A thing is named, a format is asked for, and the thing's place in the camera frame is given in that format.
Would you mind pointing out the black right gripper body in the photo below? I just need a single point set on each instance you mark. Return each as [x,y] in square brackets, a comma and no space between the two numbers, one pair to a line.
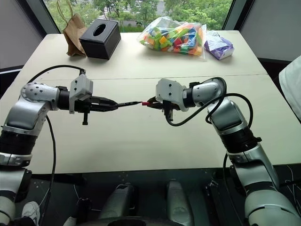
[168,108]

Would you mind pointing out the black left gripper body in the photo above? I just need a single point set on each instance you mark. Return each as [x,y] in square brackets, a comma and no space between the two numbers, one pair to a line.
[85,106]

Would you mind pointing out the red marker cap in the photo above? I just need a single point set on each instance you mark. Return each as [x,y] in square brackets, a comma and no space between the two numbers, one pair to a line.
[145,103]

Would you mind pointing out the black marker pen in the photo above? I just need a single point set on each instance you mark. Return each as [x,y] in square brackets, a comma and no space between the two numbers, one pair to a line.
[129,103]

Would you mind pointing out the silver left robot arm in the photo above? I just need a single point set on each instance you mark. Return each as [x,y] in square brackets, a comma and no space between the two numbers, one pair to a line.
[28,110]

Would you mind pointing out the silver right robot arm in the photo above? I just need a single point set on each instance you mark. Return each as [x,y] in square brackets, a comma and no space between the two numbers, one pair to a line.
[235,122]

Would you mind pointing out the black tissue box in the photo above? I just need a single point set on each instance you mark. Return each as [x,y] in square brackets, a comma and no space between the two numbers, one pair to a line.
[98,44]

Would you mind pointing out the clear bag of colourful blocks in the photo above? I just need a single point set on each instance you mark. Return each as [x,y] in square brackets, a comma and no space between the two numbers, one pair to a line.
[174,37]

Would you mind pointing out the brown paper bag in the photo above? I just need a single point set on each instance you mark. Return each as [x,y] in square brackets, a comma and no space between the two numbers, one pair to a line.
[74,35]

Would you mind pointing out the purple and white package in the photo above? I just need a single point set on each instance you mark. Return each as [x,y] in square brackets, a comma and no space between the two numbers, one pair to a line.
[217,46]

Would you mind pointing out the dark grey rounded shape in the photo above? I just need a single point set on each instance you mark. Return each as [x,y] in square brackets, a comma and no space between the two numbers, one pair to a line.
[117,202]
[178,202]

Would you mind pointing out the white shoe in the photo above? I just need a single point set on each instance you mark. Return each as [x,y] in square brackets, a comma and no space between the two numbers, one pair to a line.
[31,212]

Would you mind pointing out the white cloth bundle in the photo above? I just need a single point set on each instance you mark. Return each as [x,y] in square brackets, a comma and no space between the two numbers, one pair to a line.
[292,84]

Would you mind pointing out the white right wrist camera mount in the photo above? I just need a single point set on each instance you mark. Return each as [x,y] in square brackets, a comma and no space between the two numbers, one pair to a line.
[168,89]

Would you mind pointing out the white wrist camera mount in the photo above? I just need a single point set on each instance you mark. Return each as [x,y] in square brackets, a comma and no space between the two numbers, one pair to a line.
[81,88]
[168,89]

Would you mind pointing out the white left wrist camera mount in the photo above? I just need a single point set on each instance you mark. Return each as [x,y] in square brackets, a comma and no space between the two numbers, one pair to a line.
[81,88]

